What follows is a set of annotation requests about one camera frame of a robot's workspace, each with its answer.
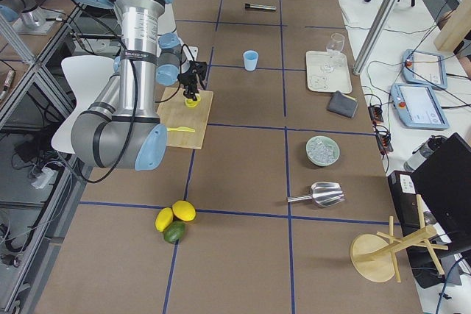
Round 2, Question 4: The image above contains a yellow lemon slice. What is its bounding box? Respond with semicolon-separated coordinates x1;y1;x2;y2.
185;96;201;108

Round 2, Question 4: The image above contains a bamboo cutting board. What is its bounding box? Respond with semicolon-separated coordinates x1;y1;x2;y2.
157;90;213;149

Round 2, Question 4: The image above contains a wooden mug tree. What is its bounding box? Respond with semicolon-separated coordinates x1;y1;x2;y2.
350;194;448;282

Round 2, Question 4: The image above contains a grey folded cloth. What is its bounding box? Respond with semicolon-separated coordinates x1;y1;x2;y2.
327;90;358;118

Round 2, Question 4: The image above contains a yellow plastic knife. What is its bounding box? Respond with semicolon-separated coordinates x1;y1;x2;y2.
166;126;196;133

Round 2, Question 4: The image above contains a cream bear tray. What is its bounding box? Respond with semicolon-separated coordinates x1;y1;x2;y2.
305;51;353;93

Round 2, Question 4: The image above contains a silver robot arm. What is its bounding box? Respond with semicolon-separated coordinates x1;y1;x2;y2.
71;0;207;171

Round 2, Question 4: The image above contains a far teach pendant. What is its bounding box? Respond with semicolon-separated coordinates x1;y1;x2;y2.
402;49;447;90

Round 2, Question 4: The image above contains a metal ice scoop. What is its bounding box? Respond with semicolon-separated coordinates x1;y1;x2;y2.
286;182;345;208

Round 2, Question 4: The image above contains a light blue cup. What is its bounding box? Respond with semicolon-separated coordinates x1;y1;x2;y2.
243;50;259;71

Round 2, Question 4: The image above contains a clear wine glass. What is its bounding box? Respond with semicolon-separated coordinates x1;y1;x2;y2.
320;33;345;73

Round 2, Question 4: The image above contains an aluminium frame post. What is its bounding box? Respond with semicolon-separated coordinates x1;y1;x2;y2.
353;0;398;75

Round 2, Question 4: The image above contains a green bowl of ice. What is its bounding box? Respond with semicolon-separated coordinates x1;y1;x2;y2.
305;136;340;167

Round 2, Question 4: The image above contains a near teach pendant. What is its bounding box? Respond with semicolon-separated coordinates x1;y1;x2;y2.
390;84;450;130

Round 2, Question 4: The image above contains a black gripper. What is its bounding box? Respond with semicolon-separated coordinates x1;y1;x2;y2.
178;60;207;101

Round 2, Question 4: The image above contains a metal muddler rod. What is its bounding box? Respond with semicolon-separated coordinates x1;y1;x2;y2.
244;3;277;12

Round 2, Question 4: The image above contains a teach pendant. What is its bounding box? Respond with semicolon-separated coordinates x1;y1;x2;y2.
390;84;450;130
402;49;447;90

